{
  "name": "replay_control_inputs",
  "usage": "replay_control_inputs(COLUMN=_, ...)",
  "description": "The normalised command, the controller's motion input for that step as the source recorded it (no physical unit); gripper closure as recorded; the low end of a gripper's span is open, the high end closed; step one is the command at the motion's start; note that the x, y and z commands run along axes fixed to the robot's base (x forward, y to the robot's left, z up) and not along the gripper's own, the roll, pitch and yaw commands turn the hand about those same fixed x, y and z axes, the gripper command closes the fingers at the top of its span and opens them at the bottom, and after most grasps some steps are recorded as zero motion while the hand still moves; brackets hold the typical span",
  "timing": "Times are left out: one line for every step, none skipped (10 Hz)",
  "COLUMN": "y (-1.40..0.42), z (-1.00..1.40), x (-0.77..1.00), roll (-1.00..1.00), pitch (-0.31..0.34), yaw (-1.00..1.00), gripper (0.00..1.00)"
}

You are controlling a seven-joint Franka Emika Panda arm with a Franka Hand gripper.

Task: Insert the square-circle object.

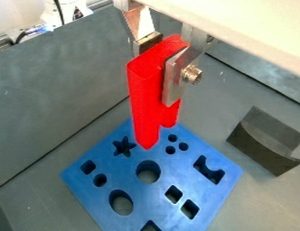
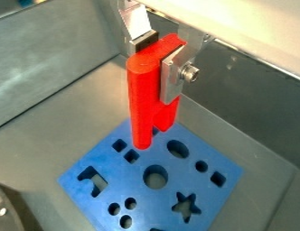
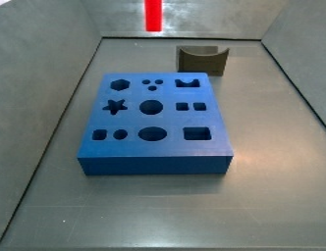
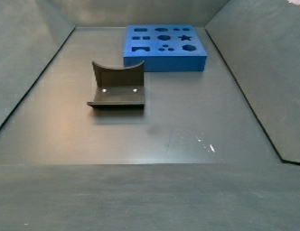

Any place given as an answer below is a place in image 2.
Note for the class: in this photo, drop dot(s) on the red square-circle peg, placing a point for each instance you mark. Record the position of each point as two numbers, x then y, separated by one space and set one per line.
149 112

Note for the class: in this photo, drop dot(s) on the blue shape-sorting board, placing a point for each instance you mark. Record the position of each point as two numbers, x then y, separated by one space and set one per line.
166 188

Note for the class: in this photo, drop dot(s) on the dark round base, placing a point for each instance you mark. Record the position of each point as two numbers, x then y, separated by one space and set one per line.
16 217

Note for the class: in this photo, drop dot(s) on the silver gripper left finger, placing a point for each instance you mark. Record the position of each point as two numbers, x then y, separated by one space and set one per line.
139 35

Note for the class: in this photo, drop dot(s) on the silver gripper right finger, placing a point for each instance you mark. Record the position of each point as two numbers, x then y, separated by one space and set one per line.
177 66

